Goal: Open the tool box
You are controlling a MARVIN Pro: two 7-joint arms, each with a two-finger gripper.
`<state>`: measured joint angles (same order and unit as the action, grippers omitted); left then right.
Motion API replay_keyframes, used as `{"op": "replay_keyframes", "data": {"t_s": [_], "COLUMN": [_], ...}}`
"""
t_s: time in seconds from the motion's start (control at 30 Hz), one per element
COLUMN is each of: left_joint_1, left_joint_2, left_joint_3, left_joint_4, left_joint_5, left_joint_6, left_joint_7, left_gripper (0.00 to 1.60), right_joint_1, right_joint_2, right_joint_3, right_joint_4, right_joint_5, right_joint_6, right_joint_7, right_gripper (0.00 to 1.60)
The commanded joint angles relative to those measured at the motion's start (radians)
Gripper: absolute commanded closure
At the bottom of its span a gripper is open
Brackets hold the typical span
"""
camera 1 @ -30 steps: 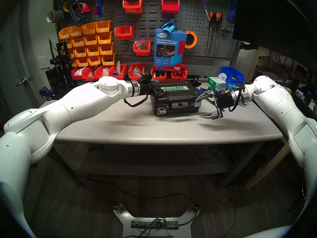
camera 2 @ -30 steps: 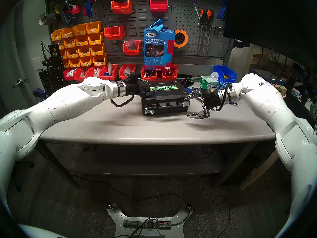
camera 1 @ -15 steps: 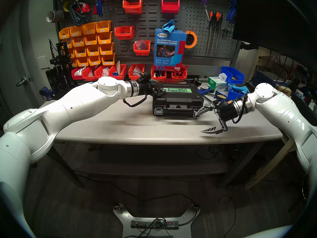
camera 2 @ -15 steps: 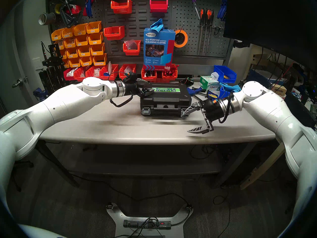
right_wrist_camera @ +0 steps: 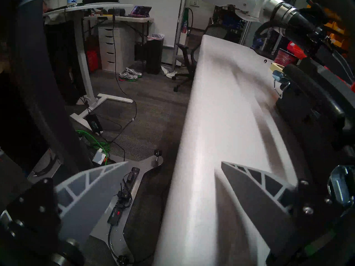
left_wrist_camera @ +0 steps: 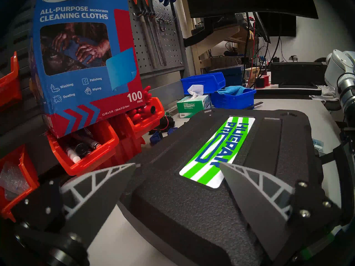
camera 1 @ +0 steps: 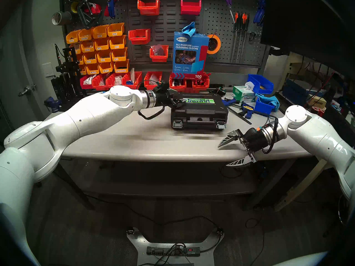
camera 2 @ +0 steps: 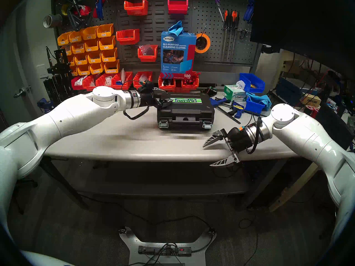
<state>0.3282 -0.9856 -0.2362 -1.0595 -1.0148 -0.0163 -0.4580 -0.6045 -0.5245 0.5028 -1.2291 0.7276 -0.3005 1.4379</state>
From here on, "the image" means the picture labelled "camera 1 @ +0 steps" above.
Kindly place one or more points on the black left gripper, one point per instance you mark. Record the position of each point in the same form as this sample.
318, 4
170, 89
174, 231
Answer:
165, 99

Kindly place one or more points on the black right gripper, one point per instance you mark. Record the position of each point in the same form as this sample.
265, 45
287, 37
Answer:
255, 142

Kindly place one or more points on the black plastic tool box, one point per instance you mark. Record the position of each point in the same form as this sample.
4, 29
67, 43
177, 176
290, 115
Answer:
199, 113

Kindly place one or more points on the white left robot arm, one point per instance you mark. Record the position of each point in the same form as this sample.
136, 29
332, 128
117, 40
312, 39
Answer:
83, 115

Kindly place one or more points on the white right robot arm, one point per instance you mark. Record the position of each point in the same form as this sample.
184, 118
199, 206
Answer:
319, 135

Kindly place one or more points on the blue cleaning cloths box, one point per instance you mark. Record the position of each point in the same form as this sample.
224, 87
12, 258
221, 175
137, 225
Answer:
190, 50

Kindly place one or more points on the white green tissue box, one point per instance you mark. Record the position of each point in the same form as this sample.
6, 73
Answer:
242, 93

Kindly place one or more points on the blue cloth in dispenser box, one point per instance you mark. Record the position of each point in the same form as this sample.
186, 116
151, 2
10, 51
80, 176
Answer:
189, 30

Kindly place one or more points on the small cardboard box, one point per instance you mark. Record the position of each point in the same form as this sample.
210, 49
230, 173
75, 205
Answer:
317, 102

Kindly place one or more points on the black metal tool stand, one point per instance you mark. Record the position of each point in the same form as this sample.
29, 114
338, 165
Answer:
66, 82

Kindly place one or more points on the red parts bin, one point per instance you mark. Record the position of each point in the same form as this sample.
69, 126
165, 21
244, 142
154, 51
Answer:
98, 86
179, 86
84, 86
148, 86
201, 86
112, 84
137, 85

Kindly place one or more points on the small black electronic module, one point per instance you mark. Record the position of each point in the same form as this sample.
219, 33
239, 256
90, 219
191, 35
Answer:
220, 91

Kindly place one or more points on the blue yellow bar clamp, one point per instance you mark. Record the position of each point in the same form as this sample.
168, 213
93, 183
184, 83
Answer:
246, 109

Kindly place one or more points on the orange plastic bin with bag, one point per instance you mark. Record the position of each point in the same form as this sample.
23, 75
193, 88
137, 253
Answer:
158, 58

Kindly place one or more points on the small blue plastic bin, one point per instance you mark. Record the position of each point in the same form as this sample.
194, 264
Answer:
262, 107

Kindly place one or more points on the blue microfiber cloth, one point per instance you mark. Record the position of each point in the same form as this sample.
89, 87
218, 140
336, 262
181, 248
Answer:
273, 100

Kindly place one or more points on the orange tape reel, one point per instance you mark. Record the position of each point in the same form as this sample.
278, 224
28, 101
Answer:
219, 45

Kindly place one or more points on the grey workbench lower shelf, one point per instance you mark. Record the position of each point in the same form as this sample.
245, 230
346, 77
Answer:
172, 182

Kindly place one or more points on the large blue plastic bin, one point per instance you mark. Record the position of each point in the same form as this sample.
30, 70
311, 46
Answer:
265, 84

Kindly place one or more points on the beige side desk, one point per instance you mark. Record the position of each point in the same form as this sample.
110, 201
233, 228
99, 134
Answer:
305, 182

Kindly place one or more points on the black base caster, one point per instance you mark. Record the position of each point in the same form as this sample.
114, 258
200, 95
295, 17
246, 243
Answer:
130, 231
220, 231

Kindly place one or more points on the dark blue storage crate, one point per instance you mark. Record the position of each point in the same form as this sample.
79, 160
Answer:
294, 91

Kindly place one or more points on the grey pegboard panel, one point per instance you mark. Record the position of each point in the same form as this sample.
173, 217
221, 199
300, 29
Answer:
216, 18

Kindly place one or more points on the red plastic bin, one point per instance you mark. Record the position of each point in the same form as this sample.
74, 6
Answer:
190, 9

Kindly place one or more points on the orange black screwdriver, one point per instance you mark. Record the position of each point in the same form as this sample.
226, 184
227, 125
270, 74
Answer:
246, 20
242, 20
236, 20

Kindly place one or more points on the yellow storage bins rack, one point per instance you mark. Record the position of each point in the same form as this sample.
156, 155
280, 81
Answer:
122, 16

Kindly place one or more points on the black power strip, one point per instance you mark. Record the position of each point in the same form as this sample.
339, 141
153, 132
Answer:
163, 251

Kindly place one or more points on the grey gear puller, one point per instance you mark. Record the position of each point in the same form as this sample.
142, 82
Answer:
84, 18

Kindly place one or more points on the small blue vise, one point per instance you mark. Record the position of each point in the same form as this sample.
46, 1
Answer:
52, 104

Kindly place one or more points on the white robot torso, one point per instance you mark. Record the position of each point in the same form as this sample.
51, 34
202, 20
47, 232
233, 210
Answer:
305, 262

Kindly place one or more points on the yellow tape roll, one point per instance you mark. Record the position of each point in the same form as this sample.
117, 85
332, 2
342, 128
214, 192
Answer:
73, 7

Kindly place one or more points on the grey pipe piece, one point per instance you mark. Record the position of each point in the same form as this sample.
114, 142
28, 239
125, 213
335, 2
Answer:
64, 17

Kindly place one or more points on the black monitor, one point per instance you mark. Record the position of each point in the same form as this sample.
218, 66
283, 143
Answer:
305, 18

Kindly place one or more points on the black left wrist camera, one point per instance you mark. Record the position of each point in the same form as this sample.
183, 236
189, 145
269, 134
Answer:
162, 88

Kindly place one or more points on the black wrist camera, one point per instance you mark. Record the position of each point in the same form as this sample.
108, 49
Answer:
255, 131
162, 88

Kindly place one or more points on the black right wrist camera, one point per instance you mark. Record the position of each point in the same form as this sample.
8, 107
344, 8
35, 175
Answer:
255, 131

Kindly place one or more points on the large red wall bins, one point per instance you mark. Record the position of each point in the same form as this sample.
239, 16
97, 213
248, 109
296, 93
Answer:
169, 21

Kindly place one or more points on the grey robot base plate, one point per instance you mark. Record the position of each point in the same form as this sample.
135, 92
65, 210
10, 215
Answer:
141, 243

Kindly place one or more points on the white light switch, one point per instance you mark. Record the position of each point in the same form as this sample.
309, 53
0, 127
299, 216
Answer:
47, 70

